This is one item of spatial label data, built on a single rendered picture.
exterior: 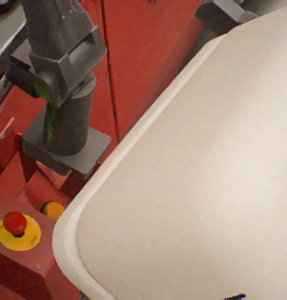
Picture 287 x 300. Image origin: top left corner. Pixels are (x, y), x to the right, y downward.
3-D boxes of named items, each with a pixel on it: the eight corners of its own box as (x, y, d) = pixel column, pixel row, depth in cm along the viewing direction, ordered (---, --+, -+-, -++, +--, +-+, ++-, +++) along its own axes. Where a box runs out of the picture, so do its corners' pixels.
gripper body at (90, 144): (44, 112, 112) (49, 75, 106) (111, 147, 110) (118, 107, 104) (20, 145, 108) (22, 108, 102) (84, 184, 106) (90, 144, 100)
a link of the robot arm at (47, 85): (52, 85, 91) (103, 35, 95) (-8, 47, 94) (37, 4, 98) (56, 142, 102) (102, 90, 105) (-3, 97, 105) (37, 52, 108)
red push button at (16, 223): (24, 249, 110) (18, 233, 107) (3, 238, 111) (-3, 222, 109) (36, 232, 112) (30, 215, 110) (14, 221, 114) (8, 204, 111)
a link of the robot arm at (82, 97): (75, 99, 96) (107, 71, 100) (34, 73, 98) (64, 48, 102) (69, 140, 102) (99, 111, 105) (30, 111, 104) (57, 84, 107)
